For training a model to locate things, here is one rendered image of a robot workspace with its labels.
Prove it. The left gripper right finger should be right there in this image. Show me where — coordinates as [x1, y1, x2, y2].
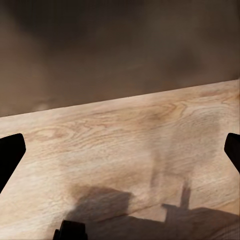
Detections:
[224, 132, 240, 173]

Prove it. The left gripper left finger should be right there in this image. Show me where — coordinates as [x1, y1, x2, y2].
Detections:
[0, 133, 26, 193]

